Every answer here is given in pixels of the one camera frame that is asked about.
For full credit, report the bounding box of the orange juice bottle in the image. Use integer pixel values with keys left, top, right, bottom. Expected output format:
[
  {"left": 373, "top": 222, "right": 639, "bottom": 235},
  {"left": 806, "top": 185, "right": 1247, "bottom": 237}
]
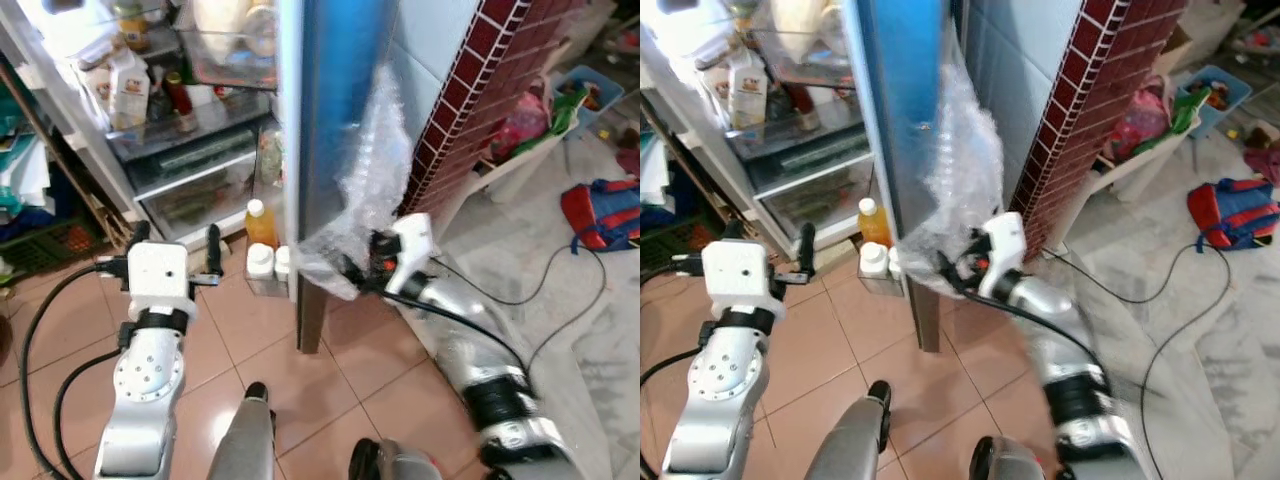
[
  {"left": 857, "top": 197, "right": 891, "bottom": 248},
  {"left": 245, "top": 198, "right": 279, "bottom": 249}
]

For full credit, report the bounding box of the grey fridge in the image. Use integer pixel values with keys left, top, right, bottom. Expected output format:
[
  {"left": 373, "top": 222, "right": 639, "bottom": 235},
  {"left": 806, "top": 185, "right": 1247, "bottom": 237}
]
[
  {"left": 0, "top": 0, "right": 286, "bottom": 249},
  {"left": 640, "top": 0, "right": 871, "bottom": 246}
]

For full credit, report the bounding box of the grey fridge door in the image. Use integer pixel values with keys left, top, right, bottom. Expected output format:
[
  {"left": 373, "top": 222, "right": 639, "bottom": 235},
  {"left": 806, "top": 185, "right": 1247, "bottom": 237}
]
[
  {"left": 243, "top": 0, "right": 403, "bottom": 357},
  {"left": 855, "top": 0, "right": 969, "bottom": 353}
]

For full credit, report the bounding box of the clear crisper drawer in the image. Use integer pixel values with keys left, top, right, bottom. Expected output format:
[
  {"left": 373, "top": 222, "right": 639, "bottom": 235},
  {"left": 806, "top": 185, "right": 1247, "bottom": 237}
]
[
  {"left": 135, "top": 150, "right": 273, "bottom": 243},
  {"left": 752, "top": 150, "right": 869, "bottom": 241}
]

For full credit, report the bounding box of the green plastic crate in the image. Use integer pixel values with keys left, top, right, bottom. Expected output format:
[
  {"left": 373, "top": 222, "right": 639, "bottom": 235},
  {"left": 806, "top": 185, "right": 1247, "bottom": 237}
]
[
  {"left": 0, "top": 218, "right": 103, "bottom": 276},
  {"left": 640, "top": 218, "right": 713, "bottom": 273}
]

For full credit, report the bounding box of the wooden stick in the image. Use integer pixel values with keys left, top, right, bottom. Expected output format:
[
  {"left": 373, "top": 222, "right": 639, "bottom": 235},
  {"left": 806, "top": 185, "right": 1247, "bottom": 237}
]
[
  {"left": 0, "top": 60, "right": 106, "bottom": 251},
  {"left": 640, "top": 100, "right": 716, "bottom": 246}
]

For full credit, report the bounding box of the clear bubble wrap sheet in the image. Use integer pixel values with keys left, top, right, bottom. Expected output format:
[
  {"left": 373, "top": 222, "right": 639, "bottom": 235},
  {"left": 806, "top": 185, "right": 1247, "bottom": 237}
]
[
  {"left": 298, "top": 62, "right": 416, "bottom": 301},
  {"left": 895, "top": 40, "right": 1006, "bottom": 298}
]

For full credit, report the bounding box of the red blue backpack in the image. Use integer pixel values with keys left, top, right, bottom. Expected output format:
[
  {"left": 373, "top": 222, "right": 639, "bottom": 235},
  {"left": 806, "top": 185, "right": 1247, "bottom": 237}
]
[
  {"left": 1187, "top": 178, "right": 1280, "bottom": 251},
  {"left": 560, "top": 178, "right": 641, "bottom": 253}
]

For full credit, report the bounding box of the dark red bottle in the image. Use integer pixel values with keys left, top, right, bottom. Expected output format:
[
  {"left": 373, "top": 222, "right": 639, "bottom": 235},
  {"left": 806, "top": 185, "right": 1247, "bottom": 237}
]
[
  {"left": 165, "top": 72, "right": 199, "bottom": 134},
  {"left": 787, "top": 78, "right": 823, "bottom": 119}
]

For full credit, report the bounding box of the white printed carton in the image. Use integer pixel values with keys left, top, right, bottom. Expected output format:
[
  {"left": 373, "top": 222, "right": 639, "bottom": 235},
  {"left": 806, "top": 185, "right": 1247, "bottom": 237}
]
[
  {"left": 108, "top": 50, "right": 151, "bottom": 131},
  {"left": 728, "top": 52, "right": 769, "bottom": 131}
]

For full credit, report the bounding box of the white plastic rack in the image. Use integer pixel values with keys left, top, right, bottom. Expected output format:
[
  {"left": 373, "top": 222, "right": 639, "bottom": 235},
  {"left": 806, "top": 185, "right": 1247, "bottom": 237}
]
[
  {"left": 1050, "top": 95, "right": 1216, "bottom": 251},
  {"left": 468, "top": 70, "right": 603, "bottom": 196}
]

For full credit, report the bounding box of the pink bag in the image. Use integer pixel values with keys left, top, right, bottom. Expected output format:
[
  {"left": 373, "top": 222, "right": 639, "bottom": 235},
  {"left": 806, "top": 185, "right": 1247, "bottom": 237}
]
[
  {"left": 492, "top": 90, "right": 551, "bottom": 161},
  {"left": 1110, "top": 88, "right": 1173, "bottom": 161}
]

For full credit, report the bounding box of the blue plastic bin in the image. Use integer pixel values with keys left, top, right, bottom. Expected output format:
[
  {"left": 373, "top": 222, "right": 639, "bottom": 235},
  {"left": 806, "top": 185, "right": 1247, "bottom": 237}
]
[
  {"left": 1172, "top": 65, "right": 1254, "bottom": 116},
  {"left": 553, "top": 65, "right": 627, "bottom": 114}
]

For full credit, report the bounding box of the grey right robot leg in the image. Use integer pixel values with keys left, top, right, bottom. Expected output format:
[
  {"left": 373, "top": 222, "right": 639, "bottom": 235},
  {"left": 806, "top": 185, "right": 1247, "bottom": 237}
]
[
  {"left": 968, "top": 435, "right": 1051, "bottom": 480},
  {"left": 350, "top": 438, "right": 446, "bottom": 480}
]

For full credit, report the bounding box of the clear plastic container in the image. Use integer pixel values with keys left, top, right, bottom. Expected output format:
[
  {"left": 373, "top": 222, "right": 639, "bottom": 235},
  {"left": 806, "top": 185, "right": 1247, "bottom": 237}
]
[
  {"left": 185, "top": 0, "right": 281, "bottom": 89},
  {"left": 755, "top": 0, "right": 851, "bottom": 96}
]

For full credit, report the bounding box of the green plastic item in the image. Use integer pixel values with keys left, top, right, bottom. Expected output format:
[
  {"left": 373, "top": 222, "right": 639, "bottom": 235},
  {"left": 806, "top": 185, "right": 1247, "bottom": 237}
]
[
  {"left": 528, "top": 85, "right": 593, "bottom": 156},
  {"left": 1150, "top": 85, "right": 1213, "bottom": 153}
]

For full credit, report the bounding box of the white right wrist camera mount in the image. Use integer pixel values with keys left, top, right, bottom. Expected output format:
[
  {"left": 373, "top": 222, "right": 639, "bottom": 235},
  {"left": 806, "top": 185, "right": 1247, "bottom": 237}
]
[
  {"left": 385, "top": 212, "right": 437, "bottom": 293},
  {"left": 975, "top": 212, "right": 1028, "bottom": 296}
]

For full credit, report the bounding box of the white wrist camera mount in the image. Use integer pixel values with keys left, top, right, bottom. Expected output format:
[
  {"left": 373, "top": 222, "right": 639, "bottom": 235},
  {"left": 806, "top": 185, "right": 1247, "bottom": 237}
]
[
  {"left": 700, "top": 238, "right": 779, "bottom": 309},
  {"left": 975, "top": 212, "right": 1028, "bottom": 296},
  {"left": 385, "top": 212, "right": 437, "bottom": 293},
  {"left": 127, "top": 240, "right": 201, "bottom": 306}
]

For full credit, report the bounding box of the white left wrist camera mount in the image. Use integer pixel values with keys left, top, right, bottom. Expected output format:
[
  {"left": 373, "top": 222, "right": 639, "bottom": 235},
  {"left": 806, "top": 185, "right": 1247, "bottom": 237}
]
[
  {"left": 127, "top": 240, "right": 201, "bottom": 306},
  {"left": 700, "top": 238, "right": 779, "bottom": 309}
]

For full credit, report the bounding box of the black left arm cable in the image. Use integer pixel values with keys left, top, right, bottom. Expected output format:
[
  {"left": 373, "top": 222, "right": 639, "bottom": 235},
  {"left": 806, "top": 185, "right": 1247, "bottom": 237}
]
[
  {"left": 18, "top": 262, "right": 103, "bottom": 480},
  {"left": 52, "top": 348, "right": 123, "bottom": 480},
  {"left": 640, "top": 348, "right": 703, "bottom": 389},
  {"left": 640, "top": 262, "right": 696, "bottom": 301}
]

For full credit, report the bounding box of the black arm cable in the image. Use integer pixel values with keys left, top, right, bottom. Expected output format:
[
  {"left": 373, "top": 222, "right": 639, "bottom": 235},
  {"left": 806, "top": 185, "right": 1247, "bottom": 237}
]
[
  {"left": 640, "top": 262, "right": 696, "bottom": 301},
  {"left": 385, "top": 290, "right": 531, "bottom": 376},
  {"left": 965, "top": 290, "right": 1106, "bottom": 376},
  {"left": 52, "top": 348, "right": 123, "bottom": 480},
  {"left": 640, "top": 348, "right": 703, "bottom": 389},
  {"left": 18, "top": 262, "right": 103, "bottom": 480}
]

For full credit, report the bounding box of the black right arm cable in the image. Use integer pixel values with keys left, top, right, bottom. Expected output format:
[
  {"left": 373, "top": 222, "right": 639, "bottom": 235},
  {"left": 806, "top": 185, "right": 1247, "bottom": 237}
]
[
  {"left": 385, "top": 290, "right": 531, "bottom": 376},
  {"left": 965, "top": 290, "right": 1106, "bottom": 376}
]

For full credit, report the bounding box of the black floor cable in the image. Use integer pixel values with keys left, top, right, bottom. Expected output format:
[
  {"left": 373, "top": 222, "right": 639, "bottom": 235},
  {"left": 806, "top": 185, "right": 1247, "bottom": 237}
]
[
  {"left": 432, "top": 235, "right": 609, "bottom": 376},
  {"left": 1040, "top": 240, "right": 1236, "bottom": 480}
]

